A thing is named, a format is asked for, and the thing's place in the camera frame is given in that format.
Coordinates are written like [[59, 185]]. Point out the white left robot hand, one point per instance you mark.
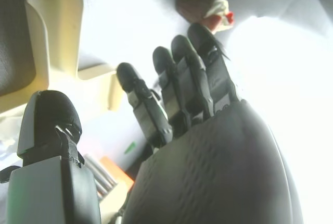
[[208, 169]]

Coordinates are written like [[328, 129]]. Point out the cream plastic dustpan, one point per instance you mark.
[[65, 26]]

